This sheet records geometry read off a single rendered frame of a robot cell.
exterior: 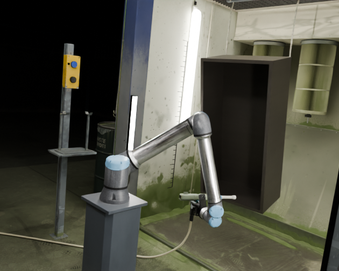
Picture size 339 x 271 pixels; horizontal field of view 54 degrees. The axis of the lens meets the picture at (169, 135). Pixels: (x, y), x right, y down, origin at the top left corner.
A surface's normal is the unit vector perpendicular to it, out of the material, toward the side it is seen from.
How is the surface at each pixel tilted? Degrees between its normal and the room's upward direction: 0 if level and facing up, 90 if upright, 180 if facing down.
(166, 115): 90
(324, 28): 90
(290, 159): 57
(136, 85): 90
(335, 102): 90
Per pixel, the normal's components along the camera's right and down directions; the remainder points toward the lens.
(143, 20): 0.70, 0.18
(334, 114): -0.70, 0.04
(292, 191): -0.54, -0.50
